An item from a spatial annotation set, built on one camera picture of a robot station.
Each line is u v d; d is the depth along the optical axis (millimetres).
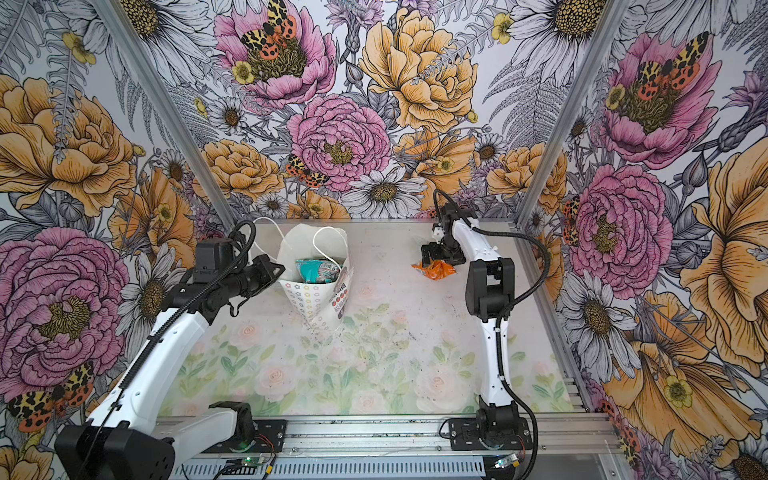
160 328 470
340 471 1118
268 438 729
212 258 568
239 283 639
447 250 917
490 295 637
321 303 779
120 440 384
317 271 793
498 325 639
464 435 739
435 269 994
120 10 719
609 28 733
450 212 811
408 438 758
